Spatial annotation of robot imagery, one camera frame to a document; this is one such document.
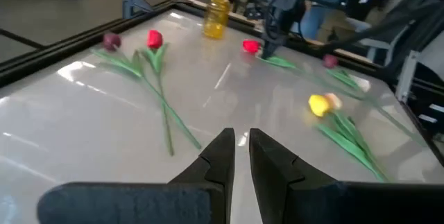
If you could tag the grey chair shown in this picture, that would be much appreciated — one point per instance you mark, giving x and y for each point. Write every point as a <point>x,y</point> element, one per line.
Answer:
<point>378,42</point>

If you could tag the dark red tulip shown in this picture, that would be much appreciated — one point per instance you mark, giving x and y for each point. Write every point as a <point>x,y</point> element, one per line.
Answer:
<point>330,61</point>
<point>111,41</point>

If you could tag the yellow glass vase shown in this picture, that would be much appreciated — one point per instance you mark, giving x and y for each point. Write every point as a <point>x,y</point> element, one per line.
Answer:
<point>216,19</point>

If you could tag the black metal table frame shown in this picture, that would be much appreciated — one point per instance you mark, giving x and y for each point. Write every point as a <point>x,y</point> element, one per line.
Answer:
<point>52,49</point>

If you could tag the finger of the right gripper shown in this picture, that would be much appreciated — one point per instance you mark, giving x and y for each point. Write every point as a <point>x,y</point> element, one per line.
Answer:
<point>266,49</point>
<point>274,49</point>

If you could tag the peach tulip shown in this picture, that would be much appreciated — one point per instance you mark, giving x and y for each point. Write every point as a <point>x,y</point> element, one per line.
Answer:
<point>334,100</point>

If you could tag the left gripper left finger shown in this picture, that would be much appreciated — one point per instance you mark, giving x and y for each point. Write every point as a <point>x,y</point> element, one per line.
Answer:
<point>208,189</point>

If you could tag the yellow tulip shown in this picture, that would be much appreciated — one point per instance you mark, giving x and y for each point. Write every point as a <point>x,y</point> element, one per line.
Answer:
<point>318,105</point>

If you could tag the person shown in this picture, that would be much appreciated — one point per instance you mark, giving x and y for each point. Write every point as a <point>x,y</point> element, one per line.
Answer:
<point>322,9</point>

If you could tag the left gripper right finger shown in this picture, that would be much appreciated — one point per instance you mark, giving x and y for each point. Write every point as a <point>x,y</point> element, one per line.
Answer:
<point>284,189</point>

